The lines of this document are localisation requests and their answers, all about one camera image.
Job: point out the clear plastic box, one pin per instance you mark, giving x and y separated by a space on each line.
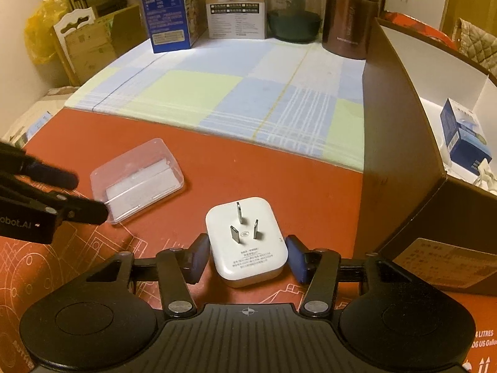
136 178

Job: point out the blue green checked mat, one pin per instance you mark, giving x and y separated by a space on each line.
213 93

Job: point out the red printed cushion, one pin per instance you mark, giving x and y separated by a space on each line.
419 27

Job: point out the green picture booklet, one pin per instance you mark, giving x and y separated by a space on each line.
33 128

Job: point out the white plug adapter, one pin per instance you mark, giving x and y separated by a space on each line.
248 252

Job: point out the tall blue carton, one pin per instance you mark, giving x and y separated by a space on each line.
167 11

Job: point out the brown cardboard shoe box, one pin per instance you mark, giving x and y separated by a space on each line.
392 143

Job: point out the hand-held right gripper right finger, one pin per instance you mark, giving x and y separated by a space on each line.
297 259

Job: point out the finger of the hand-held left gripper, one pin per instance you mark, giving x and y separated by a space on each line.
85 211
50 176

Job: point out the brown vacuum flask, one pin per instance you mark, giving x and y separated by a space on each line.
349 15

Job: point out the blue white medicine box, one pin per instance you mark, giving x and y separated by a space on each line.
462 132

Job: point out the red printed cardboard sheet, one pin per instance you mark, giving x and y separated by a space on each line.
271 171

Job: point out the yellow plastic bag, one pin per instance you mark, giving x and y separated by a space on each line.
42 27

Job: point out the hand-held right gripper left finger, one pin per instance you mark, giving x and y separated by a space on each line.
198 259

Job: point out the glass jar dark lid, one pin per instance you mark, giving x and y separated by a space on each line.
295 11

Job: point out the white photo product box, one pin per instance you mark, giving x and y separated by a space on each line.
237 15

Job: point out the white plastic clip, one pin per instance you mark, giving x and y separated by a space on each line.
485 176

